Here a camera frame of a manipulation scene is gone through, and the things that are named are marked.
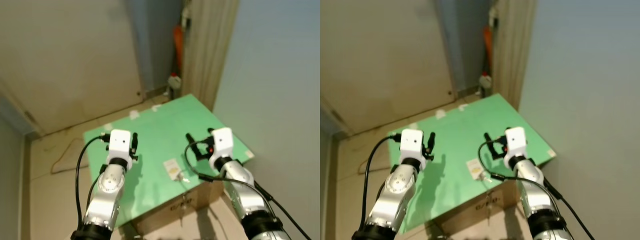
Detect keys with white tag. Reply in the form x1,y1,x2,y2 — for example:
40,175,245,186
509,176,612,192
466,158,493,182
164,159,191,183

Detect small white and red object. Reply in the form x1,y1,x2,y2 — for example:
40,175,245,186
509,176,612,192
167,72,182,100
478,72,493,98

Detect brown cardboard box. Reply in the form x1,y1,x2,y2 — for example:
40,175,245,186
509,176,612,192
430,178,527,240
131,179,227,240

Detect beige curtain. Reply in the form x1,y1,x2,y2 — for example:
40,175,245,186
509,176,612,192
492,0,539,110
181,0,241,112

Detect orange hanging object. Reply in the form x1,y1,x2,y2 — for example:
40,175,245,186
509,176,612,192
482,26,495,71
172,25,184,73

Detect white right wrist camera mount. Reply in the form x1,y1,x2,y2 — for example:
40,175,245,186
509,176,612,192
504,126,528,158
209,127,235,161

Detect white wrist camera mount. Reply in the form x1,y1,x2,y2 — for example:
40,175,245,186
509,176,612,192
504,126,528,158
209,127,235,161
106,129,136,162
400,129,426,160

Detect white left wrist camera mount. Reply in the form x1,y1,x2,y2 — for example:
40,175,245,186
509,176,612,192
400,129,426,160
106,129,136,162

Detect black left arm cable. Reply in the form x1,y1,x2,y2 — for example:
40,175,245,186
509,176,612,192
363,133,404,232
74,132,112,227

